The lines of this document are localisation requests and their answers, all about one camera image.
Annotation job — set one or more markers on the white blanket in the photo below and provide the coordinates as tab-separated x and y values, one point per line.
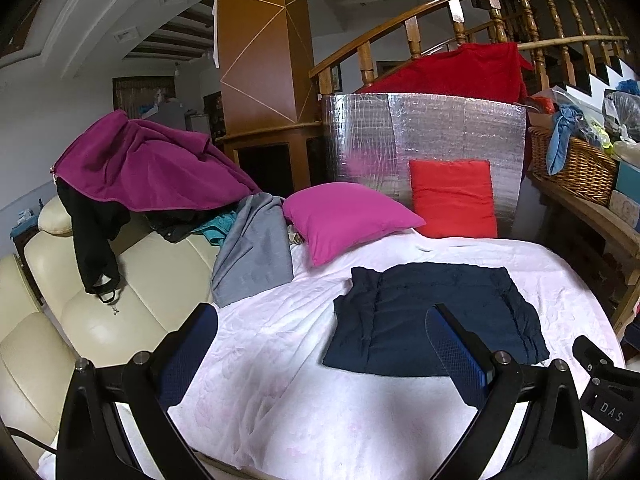
300	400

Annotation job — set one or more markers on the grey garment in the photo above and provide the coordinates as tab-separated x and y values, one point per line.
255	250

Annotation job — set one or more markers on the teal garment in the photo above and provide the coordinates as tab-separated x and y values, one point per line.
217	227

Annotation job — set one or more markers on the red blanket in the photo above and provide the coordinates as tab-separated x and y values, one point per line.
460	72

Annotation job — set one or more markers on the wicker basket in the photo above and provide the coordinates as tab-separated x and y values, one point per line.
575	170

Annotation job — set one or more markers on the blue cloth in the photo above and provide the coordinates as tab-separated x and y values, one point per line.
562	135

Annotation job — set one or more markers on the magenta pillow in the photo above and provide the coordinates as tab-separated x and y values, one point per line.
345	220

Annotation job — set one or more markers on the red pillow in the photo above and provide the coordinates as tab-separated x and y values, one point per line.
452	197

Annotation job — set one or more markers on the silver foil insulation board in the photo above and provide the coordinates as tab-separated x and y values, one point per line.
435	130

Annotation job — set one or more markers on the navy blue zip jacket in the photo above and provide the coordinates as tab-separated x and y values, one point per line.
430	315

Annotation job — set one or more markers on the wooden side table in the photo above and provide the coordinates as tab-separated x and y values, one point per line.
590	225

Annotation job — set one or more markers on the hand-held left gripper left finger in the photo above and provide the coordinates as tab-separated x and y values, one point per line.
192	350

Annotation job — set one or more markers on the teal box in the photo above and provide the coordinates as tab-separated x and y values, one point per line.
627	182

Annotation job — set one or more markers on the clear plastic bag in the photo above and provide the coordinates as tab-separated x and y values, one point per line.
620	110

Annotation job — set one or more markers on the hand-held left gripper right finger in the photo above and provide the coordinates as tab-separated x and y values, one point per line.
452	350

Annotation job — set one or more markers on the cream leather sofa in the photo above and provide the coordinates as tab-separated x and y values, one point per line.
130	280

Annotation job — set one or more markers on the black garment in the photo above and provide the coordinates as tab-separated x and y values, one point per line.
95	245

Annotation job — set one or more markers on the wooden pillar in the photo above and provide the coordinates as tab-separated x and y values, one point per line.
265	60

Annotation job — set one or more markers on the wooden stair railing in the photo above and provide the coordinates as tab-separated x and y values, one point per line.
525	10

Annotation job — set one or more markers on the white patterned box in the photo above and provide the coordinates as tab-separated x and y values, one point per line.
627	207

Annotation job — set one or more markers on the magenta fleece garment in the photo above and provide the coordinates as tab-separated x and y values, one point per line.
145	165

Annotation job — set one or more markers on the wall picture frame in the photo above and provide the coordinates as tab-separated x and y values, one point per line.
336	79

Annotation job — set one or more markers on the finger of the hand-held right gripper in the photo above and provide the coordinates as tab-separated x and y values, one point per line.
592	352

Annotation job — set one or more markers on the white staircase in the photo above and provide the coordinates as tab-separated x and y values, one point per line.
600	77

